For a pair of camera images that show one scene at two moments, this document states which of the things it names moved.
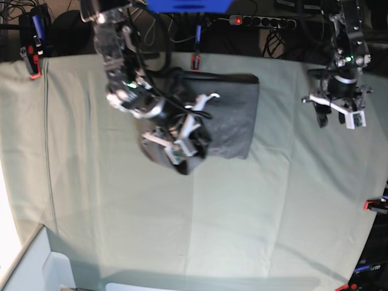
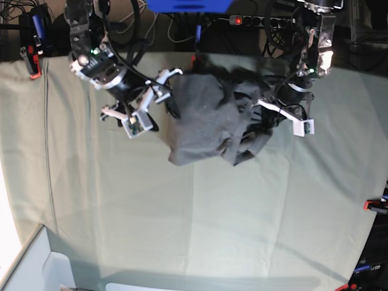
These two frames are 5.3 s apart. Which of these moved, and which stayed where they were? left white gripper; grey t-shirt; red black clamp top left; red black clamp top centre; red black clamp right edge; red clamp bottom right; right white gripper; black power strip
Moved: right white gripper; grey t-shirt; left white gripper
Stayed: red clamp bottom right; red black clamp top centre; red black clamp right edge; black power strip; red black clamp top left
